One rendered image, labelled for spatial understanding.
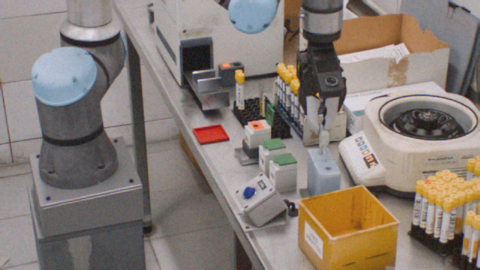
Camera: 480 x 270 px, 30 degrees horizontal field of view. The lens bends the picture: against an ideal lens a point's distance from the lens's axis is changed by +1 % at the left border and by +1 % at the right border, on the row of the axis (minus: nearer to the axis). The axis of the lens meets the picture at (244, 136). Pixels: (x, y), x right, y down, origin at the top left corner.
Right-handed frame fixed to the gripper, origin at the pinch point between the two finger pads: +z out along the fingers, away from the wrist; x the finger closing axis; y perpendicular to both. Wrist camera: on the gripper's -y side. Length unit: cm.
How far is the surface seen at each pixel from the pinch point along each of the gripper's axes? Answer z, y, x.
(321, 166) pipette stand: 5.2, -4.8, 1.0
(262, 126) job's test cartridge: 7.5, 17.2, 8.3
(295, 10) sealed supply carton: 14, 97, -17
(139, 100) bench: 50, 120, 30
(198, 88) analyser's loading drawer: 10.3, 43.7, 18.7
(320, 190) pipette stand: 8.7, -8.0, 1.8
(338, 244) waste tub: 6.7, -28.0, 3.7
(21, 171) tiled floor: 103, 172, 76
